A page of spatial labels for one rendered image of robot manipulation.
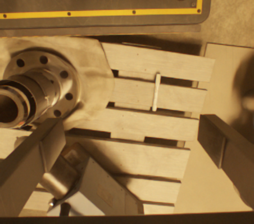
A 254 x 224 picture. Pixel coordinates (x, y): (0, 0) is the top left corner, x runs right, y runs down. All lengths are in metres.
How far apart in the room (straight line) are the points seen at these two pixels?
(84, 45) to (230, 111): 0.73
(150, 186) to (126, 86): 0.48
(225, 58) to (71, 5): 0.66
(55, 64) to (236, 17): 0.75
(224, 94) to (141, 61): 0.45
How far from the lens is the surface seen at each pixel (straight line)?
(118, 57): 0.66
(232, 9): 0.92
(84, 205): 0.62
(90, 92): 0.64
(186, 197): 1.19
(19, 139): 0.62
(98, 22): 0.49
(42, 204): 1.02
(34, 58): 0.68
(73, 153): 0.72
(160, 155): 0.81
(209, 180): 1.16
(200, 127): 0.17
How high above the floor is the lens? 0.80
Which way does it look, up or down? 73 degrees down
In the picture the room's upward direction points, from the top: 179 degrees clockwise
